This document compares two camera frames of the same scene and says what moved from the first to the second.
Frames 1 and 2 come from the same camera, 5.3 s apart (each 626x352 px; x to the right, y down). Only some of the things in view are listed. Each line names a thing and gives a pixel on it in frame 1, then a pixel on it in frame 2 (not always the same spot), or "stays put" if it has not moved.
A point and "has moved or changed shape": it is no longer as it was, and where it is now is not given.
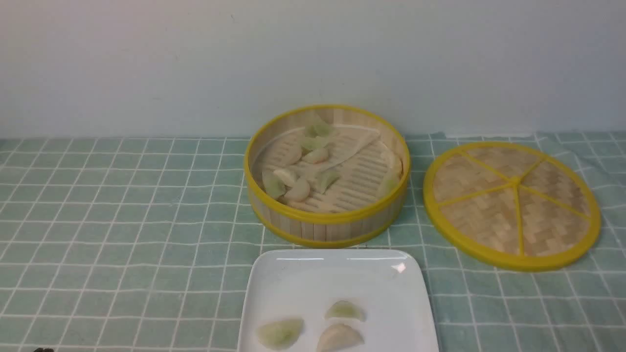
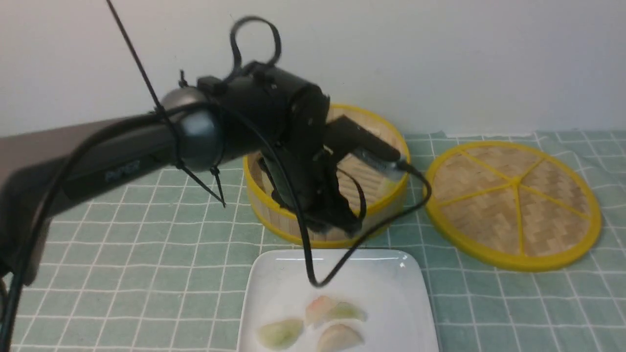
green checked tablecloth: [141, 244] stays put
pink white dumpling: [290, 153] has moved or changed shape
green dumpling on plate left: [280, 333] stays put
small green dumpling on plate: [344, 309] stays put
